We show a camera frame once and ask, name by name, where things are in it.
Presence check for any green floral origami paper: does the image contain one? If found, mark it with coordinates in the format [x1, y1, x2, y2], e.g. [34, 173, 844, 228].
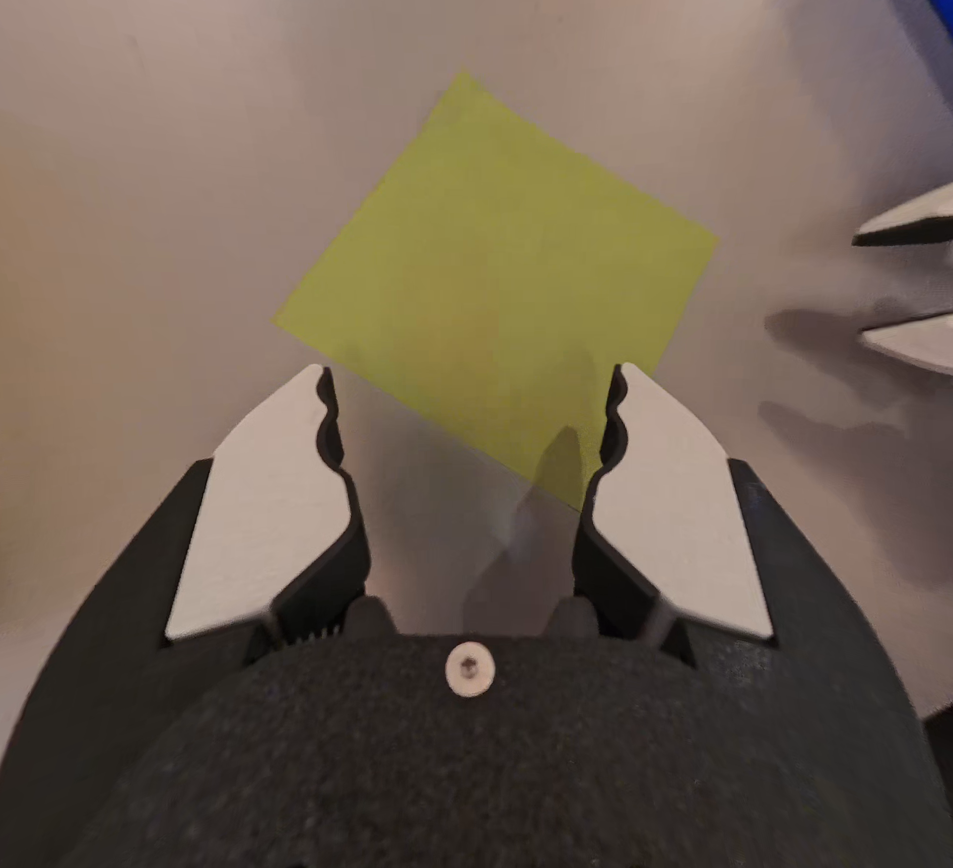
[272, 70, 720, 512]

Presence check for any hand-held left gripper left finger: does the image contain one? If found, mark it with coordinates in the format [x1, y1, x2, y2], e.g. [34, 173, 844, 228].
[164, 364, 371, 649]

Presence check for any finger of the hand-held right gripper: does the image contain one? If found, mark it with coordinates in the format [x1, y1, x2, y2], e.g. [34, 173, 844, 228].
[852, 183, 953, 248]
[858, 308, 953, 375]

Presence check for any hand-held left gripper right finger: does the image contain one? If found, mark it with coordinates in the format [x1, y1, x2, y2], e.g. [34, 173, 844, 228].
[572, 362, 775, 649]

